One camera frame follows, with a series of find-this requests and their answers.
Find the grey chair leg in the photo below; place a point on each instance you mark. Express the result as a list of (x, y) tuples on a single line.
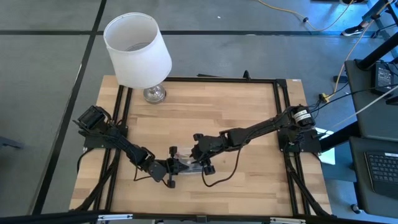
[(9, 143)]

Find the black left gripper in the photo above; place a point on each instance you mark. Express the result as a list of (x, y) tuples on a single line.
[(161, 169)]

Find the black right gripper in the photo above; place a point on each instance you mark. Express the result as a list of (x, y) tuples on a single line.
[(208, 146)]

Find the white shade table lamp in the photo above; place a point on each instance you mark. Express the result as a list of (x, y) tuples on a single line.
[(136, 56)]

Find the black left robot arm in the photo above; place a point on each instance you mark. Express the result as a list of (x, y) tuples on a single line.
[(121, 141)]

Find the white paper sheet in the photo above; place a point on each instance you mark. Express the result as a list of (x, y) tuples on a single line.
[(329, 155)]

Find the black support pole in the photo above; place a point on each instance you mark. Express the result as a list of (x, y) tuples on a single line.
[(342, 135), (376, 53)]

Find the grey metal stand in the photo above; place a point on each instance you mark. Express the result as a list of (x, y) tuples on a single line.
[(377, 12)]

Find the clear plastic supply box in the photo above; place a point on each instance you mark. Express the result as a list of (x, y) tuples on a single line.
[(186, 155)]

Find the black power adapter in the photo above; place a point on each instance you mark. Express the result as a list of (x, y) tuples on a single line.
[(383, 77)]

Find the person's shoe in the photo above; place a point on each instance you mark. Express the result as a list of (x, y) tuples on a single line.
[(353, 31)]

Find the black table frame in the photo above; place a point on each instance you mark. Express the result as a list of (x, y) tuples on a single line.
[(217, 79)]

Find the black side desk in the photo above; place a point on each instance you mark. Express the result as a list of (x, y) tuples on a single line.
[(373, 121)]

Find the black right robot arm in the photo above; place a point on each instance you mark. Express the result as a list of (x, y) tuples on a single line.
[(264, 126)]

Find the black laptop keyboard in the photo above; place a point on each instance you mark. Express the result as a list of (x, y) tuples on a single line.
[(384, 171)]

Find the black caster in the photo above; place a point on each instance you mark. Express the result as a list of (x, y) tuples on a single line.
[(356, 208)]

